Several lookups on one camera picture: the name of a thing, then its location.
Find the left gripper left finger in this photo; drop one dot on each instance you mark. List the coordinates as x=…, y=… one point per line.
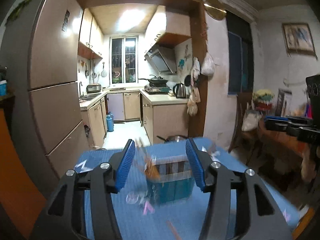
x=64, y=214

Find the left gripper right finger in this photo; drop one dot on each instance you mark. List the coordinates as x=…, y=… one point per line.
x=257, y=213

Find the kitchen window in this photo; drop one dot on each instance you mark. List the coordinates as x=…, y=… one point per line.
x=123, y=60

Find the black product box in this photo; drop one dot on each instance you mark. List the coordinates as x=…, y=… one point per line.
x=283, y=102

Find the dark wooden side table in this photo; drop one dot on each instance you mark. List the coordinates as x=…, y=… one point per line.
x=293, y=162

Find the orange wooden cabinet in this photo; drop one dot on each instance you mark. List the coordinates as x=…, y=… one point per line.
x=21, y=201

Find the wooden chair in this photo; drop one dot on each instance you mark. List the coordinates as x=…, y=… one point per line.
x=246, y=123

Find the blue star patterned tablecloth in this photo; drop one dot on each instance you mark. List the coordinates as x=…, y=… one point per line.
x=186, y=215

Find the teal perforated utensil holder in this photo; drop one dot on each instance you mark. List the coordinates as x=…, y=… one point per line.
x=169, y=179

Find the dark curtained window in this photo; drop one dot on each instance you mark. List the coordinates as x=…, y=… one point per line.
x=241, y=58

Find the blue gas bottle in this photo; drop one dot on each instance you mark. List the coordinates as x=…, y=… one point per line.
x=110, y=122

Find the white hanging plastic bag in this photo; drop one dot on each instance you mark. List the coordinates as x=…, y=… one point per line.
x=208, y=65

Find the toaster oven on counter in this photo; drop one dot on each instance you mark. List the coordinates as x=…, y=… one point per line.
x=93, y=88

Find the steel electric kettle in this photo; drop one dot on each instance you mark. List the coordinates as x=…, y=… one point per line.
x=179, y=91

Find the gas stove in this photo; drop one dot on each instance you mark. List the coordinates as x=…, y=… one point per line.
x=156, y=90

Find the black wok on stove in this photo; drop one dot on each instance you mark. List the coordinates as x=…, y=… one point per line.
x=156, y=80

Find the steel range hood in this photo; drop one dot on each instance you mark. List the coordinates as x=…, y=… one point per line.
x=163, y=59

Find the silver multi-door refrigerator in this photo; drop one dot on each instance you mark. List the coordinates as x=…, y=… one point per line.
x=39, y=50

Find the framed wall picture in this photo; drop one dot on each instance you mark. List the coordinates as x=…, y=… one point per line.
x=298, y=39

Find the round gold wall clock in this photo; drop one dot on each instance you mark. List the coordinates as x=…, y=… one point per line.
x=215, y=9

